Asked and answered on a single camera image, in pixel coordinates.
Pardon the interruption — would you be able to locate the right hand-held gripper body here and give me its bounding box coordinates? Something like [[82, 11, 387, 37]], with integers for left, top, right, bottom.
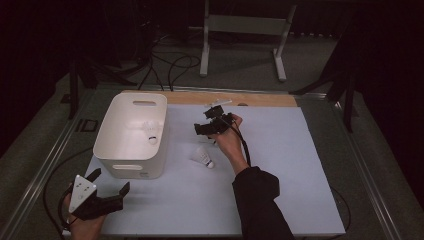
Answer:
[[204, 99, 236, 138]]

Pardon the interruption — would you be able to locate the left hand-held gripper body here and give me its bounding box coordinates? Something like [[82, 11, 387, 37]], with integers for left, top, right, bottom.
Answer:
[[68, 174, 124, 221]]

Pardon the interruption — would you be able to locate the white plastic bin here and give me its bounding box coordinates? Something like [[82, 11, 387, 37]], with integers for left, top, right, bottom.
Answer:
[[92, 92, 169, 180]]

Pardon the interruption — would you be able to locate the person's right hand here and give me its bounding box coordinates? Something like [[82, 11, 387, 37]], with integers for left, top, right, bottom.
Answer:
[[208, 113, 251, 176]]

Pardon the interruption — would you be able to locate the person's left hand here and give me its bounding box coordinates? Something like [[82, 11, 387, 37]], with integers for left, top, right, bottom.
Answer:
[[63, 193, 107, 240]]

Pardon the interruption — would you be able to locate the black floor socket plate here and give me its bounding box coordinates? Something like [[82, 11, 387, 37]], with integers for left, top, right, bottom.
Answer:
[[74, 118, 99, 133]]

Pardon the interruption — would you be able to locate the light blue table mat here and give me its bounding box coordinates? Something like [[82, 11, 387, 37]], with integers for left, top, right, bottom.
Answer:
[[84, 103, 347, 238]]

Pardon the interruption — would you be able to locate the black stand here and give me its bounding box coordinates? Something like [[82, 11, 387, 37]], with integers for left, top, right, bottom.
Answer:
[[289, 71, 356, 133], [68, 56, 138, 120]]

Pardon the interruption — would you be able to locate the white metal stand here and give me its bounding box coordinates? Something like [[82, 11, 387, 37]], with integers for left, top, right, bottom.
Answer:
[[199, 0, 298, 83]]

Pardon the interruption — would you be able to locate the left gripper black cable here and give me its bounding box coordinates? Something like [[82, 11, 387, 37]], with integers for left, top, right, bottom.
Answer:
[[42, 146, 94, 239]]

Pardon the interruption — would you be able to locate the bundle of black floor cables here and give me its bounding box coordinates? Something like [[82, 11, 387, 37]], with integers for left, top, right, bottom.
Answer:
[[138, 33, 201, 92]]

